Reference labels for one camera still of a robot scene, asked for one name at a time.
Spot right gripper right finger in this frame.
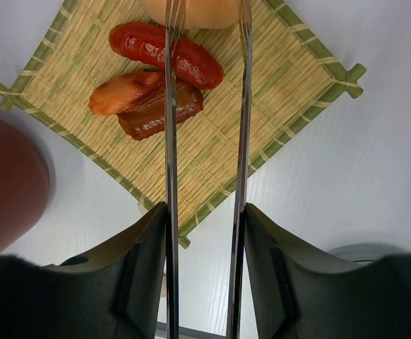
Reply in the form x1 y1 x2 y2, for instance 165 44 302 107
244 204 411 338

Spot metal tongs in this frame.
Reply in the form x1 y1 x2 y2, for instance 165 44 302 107
165 1 253 338

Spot red sausage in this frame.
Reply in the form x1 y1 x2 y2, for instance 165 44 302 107
109 21 224 90

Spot bamboo woven tray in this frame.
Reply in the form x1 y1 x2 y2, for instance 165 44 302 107
0 1 366 247

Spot orange shrimp piece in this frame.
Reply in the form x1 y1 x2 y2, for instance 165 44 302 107
88 71 165 117

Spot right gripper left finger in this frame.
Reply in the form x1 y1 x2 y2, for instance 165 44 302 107
0 203 167 338

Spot brown meat slice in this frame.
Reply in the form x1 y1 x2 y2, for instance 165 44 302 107
117 79 203 141

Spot salmon slice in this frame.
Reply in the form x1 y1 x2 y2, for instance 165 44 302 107
139 0 239 30

